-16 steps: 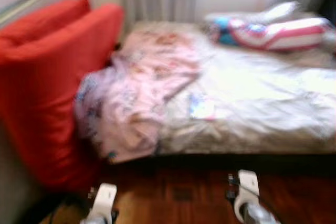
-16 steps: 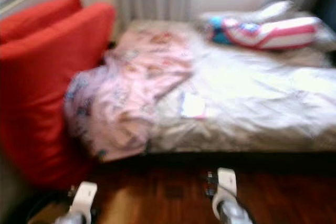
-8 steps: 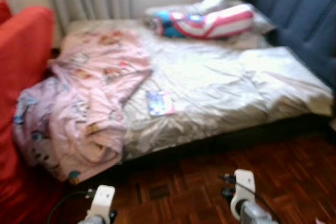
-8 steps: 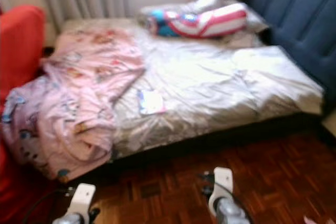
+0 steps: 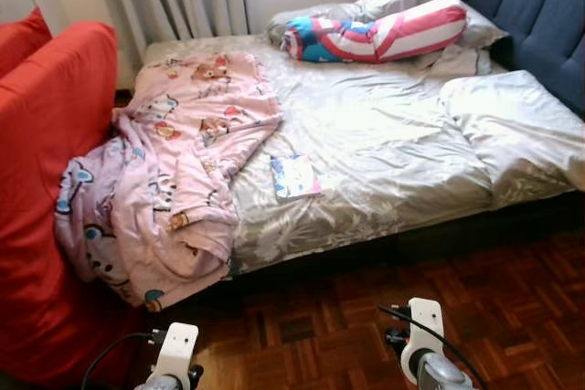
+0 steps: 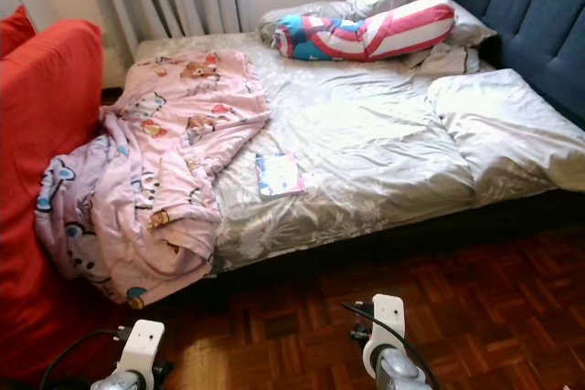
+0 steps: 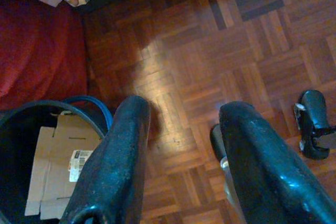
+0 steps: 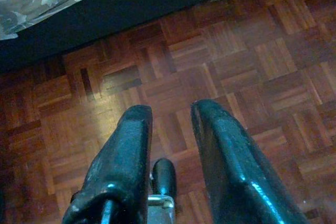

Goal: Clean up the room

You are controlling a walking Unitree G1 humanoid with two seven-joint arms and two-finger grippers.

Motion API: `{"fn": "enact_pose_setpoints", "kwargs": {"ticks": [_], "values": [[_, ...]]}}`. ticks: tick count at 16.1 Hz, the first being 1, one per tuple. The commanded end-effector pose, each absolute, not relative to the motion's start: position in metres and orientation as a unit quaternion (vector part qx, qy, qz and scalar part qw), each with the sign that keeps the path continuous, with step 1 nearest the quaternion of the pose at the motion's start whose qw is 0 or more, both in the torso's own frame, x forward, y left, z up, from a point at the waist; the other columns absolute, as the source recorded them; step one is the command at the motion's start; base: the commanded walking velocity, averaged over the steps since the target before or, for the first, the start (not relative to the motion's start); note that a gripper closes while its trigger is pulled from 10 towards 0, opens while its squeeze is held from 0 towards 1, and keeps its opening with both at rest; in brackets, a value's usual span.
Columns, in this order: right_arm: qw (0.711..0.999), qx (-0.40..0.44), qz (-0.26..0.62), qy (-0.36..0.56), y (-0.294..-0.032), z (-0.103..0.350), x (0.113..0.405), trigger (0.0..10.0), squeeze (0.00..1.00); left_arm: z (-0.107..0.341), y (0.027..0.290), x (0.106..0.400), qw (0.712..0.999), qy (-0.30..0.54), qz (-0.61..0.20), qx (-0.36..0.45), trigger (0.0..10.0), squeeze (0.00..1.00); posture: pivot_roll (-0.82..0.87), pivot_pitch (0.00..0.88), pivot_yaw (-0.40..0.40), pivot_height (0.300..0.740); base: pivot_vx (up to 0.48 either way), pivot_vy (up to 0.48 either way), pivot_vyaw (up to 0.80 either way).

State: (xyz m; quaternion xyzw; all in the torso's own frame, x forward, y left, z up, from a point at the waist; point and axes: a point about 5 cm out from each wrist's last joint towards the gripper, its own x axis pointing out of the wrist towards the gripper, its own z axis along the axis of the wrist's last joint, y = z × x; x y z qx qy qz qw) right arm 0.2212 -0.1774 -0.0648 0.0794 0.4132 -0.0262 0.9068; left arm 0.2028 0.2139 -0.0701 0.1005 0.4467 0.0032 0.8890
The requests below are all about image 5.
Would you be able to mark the blue spined paperback book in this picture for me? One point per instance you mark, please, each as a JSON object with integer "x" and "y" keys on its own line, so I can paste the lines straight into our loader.
{"x": 294, "y": 178}

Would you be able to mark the pink cartoon print blanket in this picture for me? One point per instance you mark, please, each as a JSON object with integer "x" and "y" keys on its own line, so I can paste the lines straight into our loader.
{"x": 183, "y": 134}

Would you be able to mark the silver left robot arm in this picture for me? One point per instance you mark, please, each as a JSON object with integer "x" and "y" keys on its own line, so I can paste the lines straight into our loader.
{"x": 160, "y": 384}

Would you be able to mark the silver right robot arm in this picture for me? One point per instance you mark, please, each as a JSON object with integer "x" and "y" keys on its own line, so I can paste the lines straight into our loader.
{"x": 443, "y": 374}

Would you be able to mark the dark bed base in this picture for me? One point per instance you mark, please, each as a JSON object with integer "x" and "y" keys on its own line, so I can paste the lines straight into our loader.
{"x": 411, "y": 235}

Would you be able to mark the beige leaf print bed sheet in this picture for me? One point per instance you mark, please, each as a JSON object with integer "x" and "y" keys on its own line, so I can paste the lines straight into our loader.
{"x": 366, "y": 143}

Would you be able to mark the red fabric sofa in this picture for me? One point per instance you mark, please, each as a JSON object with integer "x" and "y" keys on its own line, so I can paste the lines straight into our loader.
{"x": 55, "y": 180}

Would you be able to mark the large beige leaf print pillow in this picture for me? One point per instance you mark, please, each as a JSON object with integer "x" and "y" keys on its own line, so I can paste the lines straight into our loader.
{"x": 521, "y": 125}

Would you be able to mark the small cream brown-trimmed pillow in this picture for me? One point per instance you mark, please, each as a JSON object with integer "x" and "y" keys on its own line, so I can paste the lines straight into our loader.
{"x": 457, "y": 61}

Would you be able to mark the red white blue striped bolster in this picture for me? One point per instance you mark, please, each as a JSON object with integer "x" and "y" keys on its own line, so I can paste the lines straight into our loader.
{"x": 402, "y": 34}

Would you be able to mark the grey leaf print pillow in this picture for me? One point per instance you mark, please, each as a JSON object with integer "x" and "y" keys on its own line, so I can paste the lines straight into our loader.
{"x": 480, "y": 29}

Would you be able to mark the blue upholstered backrest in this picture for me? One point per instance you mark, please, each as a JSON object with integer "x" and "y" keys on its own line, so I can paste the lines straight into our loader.
{"x": 539, "y": 6}

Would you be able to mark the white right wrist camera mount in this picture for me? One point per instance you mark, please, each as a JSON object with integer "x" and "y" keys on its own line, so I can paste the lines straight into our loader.
{"x": 426, "y": 321}

